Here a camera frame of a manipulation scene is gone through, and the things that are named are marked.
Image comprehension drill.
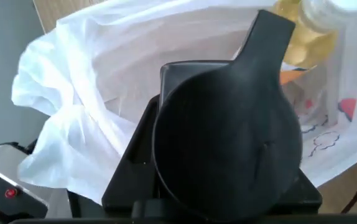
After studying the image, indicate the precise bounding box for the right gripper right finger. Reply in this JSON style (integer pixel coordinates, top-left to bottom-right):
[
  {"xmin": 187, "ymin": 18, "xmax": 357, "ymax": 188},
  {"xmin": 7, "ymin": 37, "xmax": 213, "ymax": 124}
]
[{"xmin": 271, "ymin": 169, "xmax": 323, "ymax": 216}]

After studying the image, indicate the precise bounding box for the yellow drink bottle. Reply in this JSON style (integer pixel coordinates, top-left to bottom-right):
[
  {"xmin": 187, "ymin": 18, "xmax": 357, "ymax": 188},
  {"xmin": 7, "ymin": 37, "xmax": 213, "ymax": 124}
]
[{"xmin": 271, "ymin": 0, "xmax": 357, "ymax": 70}]

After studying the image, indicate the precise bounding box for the white plastic shopping bag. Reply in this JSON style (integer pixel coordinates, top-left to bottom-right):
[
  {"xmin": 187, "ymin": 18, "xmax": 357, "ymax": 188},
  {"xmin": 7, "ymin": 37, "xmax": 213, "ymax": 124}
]
[{"xmin": 11, "ymin": 0, "xmax": 357, "ymax": 207}]

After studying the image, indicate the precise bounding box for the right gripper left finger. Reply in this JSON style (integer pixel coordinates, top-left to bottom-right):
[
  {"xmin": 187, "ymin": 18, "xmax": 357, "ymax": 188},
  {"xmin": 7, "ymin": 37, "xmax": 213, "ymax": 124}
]
[{"xmin": 101, "ymin": 95, "xmax": 167, "ymax": 216}]

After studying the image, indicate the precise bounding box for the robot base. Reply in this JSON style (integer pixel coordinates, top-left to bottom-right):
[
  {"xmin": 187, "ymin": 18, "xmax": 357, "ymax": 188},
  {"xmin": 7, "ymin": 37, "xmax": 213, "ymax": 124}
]
[{"xmin": 0, "ymin": 141, "xmax": 73, "ymax": 224}]

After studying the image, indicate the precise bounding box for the orange pack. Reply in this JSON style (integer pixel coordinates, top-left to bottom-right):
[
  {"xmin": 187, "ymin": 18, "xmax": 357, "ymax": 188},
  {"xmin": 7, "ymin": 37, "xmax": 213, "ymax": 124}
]
[{"xmin": 279, "ymin": 68, "xmax": 308, "ymax": 85}]

